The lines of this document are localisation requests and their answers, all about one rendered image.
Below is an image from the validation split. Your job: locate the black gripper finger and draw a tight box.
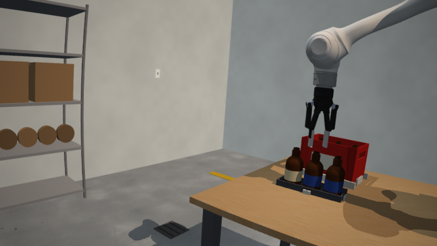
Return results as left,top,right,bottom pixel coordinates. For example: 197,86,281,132
305,101,323,147
322,103,339,148

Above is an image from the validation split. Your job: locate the red crate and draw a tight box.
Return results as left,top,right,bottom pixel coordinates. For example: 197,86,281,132
300,133,366,183

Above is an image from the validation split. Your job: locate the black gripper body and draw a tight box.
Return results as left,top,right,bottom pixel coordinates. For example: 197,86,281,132
312,87,334,112

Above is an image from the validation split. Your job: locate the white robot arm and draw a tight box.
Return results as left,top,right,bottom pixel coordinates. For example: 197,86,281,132
306,0,437,88

